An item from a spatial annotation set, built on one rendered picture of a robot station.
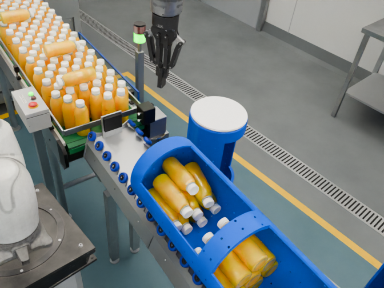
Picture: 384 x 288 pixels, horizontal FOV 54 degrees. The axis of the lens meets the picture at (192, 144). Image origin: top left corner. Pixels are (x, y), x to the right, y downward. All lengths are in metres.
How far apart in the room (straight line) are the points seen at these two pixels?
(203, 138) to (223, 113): 0.16
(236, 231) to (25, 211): 0.59
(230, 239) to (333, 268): 1.66
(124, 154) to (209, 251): 0.76
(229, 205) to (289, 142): 2.10
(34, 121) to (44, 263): 0.72
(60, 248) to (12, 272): 0.14
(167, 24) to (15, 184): 0.59
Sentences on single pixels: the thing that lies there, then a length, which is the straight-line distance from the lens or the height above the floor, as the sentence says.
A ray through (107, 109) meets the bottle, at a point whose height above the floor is 1.01.
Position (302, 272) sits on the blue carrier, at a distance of 1.28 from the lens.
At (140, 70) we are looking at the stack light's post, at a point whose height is 0.99.
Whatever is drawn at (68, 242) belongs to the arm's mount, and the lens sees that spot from 1.28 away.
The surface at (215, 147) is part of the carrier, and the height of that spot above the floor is 0.94.
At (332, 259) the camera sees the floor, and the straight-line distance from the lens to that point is 2.75.
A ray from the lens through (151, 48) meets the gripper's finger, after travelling 1.17.
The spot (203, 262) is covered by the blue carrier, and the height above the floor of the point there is 1.14.
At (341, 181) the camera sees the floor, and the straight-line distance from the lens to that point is 3.28.
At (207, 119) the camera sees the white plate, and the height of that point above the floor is 1.04.
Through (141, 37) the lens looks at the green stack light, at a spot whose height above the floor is 1.20.
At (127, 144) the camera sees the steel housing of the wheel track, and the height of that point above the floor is 0.93.
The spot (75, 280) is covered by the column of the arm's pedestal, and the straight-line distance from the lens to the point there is 1.43.
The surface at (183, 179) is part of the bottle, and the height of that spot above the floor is 1.16.
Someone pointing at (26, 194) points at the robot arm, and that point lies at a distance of 1.15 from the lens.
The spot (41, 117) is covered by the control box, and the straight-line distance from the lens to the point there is 1.76.
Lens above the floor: 2.11
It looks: 41 degrees down
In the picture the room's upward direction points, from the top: 7 degrees clockwise
